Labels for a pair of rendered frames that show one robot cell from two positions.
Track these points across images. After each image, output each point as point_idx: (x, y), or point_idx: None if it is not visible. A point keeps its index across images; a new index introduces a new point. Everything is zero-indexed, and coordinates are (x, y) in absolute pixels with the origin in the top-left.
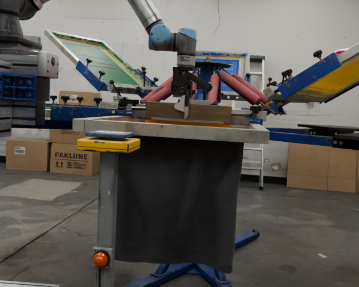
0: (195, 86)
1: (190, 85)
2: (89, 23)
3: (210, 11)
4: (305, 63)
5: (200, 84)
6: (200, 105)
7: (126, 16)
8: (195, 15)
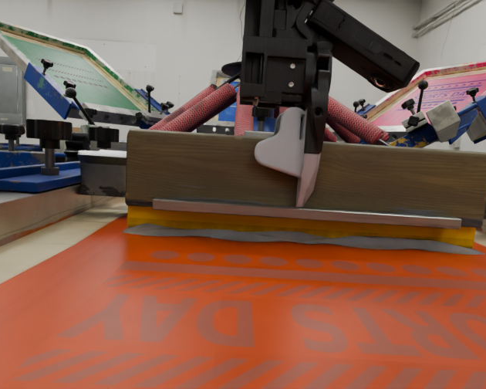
0: (252, 106)
1: (329, 58)
2: (87, 44)
3: (232, 35)
4: (338, 99)
5: (373, 55)
6: (364, 147)
7: (133, 38)
8: (215, 39)
